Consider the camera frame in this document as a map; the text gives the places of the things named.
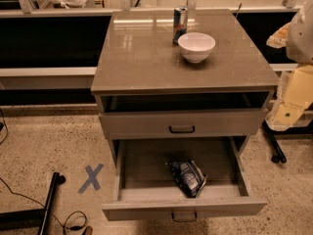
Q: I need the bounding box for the grey drawer cabinet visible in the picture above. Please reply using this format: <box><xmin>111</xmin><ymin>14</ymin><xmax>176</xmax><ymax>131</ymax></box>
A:
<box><xmin>92</xmin><ymin>10</ymin><xmax>278</xmax><ymax>158</ymax></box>

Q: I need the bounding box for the closed upper drawer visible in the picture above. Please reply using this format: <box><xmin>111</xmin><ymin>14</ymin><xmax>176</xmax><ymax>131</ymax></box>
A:
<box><xmin>99</xmin><ymin>110</ymin><xmax>266</xmax><ymax>140</ymax></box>

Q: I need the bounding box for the red bull can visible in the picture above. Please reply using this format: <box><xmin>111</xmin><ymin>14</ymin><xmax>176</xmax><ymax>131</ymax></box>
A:
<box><xmin>172</xmin><ymin>5</ymin><xmax>188</xmax><ymax>45</ymax></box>

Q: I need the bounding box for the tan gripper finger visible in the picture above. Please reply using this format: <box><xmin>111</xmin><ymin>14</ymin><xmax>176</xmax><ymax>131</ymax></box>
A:
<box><xmin>269</xmin><ymin>64</ymin><xmax>313</xmax><ymax>131</ymax></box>
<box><xmin>266</xmin><ymin>23</ymin><xmax>290</xmax><ymax>49</ymax></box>

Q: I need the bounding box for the black stand leg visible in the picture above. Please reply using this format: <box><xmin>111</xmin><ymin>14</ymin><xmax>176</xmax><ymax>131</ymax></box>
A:
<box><xmin>0</xmin><ymin>172</ymin><xmax>66</xmax><ymax>235</ymax></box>
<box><xmin>262</xmin><ymin>120</ymin><xmax>313</xmax><ymax>164</ymax></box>

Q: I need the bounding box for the black stand leg left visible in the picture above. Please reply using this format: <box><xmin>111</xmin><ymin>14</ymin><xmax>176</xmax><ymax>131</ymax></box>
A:
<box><xmin>0</xmin><ymin>172</ymin><xmax>66</xmax><ymax>235</ymax></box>

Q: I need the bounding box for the open middle drawer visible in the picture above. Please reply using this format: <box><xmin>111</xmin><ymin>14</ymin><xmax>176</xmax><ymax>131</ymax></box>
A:
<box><xmin>103</xmin><ymin>137</ymin><xmax>266</xmax><ymax>222</ymax></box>

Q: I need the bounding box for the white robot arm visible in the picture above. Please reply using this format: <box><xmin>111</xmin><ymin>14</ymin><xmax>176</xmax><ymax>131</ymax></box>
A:
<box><xmin>266</xmin><ymin>0</ymin><xmax>313</xmax><ymax>131</ymax></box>

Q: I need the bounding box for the black stand leg right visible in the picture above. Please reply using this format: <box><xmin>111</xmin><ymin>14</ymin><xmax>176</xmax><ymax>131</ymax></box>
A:
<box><xmin>262</xmin><ymin>120</ymin><xmax>313</xmax><ymax>164</ymax></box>

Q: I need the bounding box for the black floor cable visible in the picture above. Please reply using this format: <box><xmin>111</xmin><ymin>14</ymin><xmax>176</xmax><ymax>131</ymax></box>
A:
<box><xmin>0</xmin><ymin>176</ymin><xmax>89</xmax><ymax>235</ymax></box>

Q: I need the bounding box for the blue chip bag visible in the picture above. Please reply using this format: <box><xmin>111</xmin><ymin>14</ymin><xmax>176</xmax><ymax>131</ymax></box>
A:
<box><xmin>166</xmin><ymin>160</ymin><xmax>207</xmax><ymax>198</ymax></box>

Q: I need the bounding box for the blue tape cross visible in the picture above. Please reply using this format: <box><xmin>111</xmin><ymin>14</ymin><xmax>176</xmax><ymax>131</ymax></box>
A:
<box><xmin>78</xmin><ymin>164</ymin><xmax>104</xmax><ymax>194</ymax></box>

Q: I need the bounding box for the white bowl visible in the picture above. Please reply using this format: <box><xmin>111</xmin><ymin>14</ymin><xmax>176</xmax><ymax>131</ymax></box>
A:
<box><xmin>178</xmin><ymin>32</ymin><xmax>215</xmax><ymax>64</ymax></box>

